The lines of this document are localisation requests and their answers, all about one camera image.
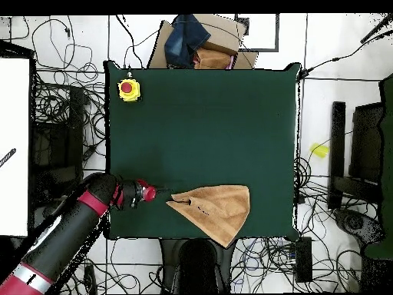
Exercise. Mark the tan terry towel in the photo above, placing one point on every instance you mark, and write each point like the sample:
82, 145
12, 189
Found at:
221, 209

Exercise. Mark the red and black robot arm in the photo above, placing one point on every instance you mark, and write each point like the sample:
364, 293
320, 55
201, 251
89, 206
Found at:
67, 227

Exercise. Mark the small yellow floor item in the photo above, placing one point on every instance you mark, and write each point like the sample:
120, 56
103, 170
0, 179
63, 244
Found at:
319, 150

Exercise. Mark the dark green table cloth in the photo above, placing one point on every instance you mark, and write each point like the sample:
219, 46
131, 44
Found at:
199, 129

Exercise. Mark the dark grey stand base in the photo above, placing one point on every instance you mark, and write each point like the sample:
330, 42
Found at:
356, 222
49, 211

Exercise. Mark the black equipment rack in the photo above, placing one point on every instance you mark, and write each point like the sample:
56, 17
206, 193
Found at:
58, 147

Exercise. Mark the yellow emergency stop button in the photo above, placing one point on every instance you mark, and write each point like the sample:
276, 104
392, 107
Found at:
129, 89

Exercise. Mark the orange-brown folded cloth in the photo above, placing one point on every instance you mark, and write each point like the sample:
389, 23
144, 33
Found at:
213, 58

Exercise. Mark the white board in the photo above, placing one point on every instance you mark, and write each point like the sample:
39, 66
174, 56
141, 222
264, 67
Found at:
13, 147

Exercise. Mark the black striped rod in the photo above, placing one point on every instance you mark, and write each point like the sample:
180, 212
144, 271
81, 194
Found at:
7, 157

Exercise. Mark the blue denim jeans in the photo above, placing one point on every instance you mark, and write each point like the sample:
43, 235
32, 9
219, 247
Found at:
184, 40

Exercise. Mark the black power box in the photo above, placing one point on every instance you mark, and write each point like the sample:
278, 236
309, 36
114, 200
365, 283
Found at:
304, 261

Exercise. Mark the brown cardboard box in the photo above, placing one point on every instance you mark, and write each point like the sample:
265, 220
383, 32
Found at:
224, 33

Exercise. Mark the black floor bar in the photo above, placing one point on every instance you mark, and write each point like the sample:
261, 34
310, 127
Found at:
337, 153

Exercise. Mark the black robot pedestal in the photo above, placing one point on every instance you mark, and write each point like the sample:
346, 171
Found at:
196, 264

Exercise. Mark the black square frame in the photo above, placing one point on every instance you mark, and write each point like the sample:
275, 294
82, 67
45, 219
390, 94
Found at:
277, 33

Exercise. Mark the black stand frame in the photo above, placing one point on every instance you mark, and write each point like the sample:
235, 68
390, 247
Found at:
367, 144

